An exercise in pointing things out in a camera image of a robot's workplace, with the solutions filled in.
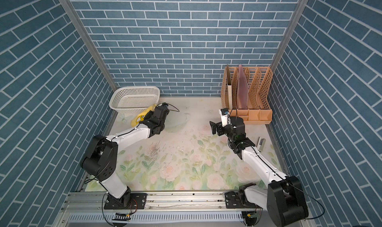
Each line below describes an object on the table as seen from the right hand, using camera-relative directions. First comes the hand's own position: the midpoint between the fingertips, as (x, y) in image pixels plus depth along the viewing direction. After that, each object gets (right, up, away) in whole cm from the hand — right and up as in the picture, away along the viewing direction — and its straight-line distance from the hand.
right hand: (220, 119), depth 84 cm
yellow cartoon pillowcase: (-50, -1, +4) cm, 50 cm away
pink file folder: (+16, +19, +10) cm, 26 cm away
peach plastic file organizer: (+30, +5, +19) cm, 36 cm away
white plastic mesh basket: (-65, +13, +35) cm, 75 cm away
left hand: (-40, +3, +7) cm, 41 cm away
